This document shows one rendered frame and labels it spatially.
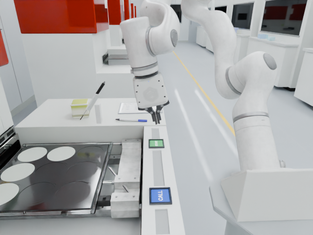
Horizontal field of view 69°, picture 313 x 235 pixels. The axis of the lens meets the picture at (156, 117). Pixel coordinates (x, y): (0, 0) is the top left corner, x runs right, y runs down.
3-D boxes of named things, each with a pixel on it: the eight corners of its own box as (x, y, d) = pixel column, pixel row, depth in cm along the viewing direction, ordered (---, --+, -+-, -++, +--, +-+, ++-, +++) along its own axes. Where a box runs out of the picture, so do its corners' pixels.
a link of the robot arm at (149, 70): (128, 70, 66) (131, 80, 68) (158, 63, 66) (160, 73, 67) (130, 64, 74) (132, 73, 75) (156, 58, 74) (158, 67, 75)
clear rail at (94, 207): (90, 215, 62) (89, 211, 61) (110, 144, 96) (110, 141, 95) (95, 215, 62) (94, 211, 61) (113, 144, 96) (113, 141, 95)
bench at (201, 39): (202, 48, 1056) (206, 0, 975) (194, 44, 1220) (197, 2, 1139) (225, 48, 1060) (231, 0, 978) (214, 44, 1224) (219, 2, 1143)
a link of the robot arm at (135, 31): (164, 58, 71) (139, 61, 75) (155, 13, 66) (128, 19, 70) (153, 65, 64) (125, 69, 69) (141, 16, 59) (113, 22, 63)
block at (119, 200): (111, 208, 65) (110, 200, 64) (112, 200, 68) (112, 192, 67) (139, 208, 65) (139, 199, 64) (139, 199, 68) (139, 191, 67)
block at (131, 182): (114, 189, 72) (113, 181, 71) (115, 182, 75) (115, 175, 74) (139, 188, 72) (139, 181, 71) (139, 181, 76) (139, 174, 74)
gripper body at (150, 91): (129, 77, 68) (138, 111, 72) (162, 69, 67) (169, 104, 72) (130, 71, 75) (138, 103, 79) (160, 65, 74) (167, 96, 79)
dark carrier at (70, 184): (-39, 213, 62) (-39, 211, 61) (23, 147, 93) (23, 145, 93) (90, 209, 63) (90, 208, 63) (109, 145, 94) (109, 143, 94)
